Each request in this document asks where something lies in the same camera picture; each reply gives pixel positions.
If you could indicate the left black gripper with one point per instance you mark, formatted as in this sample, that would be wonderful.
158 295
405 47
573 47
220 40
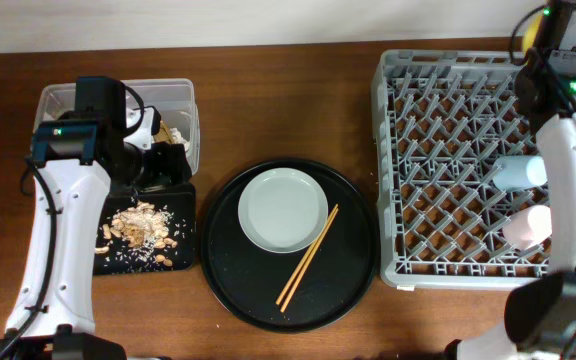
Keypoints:
169 170

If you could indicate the gold brown snack wrapper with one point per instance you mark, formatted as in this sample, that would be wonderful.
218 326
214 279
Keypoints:
164 134

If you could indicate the food scraps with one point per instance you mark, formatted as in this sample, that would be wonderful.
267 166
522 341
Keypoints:
140 238

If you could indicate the grey round plate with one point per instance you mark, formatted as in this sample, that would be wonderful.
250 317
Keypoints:
282 210

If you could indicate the round black serving tray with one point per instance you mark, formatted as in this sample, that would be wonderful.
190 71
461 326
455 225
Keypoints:
247 280

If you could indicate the wooden chopstick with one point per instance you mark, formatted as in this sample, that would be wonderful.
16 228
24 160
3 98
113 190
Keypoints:
305 255
310 260

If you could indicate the light blue plastic cup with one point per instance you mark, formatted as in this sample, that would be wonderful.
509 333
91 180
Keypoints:
520 172

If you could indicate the pink plastic cup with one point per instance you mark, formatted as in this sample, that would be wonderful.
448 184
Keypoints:
528 227

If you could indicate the yellow bowl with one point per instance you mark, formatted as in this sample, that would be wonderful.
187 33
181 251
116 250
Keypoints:
530 34

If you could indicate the white tissue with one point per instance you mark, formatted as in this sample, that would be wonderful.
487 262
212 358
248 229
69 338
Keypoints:
177 138

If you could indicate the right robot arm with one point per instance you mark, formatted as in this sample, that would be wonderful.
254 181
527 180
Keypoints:
540 317

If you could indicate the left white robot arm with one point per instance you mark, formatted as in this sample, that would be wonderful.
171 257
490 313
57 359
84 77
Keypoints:
52 317

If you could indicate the clear plastic waste bin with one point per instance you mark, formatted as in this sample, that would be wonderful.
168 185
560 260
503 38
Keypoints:
178 110

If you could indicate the grey dishwasher rack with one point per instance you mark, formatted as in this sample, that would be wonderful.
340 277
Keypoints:
440 121

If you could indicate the black rectangular tray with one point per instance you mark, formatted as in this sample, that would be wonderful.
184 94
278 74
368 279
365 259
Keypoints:
181 199

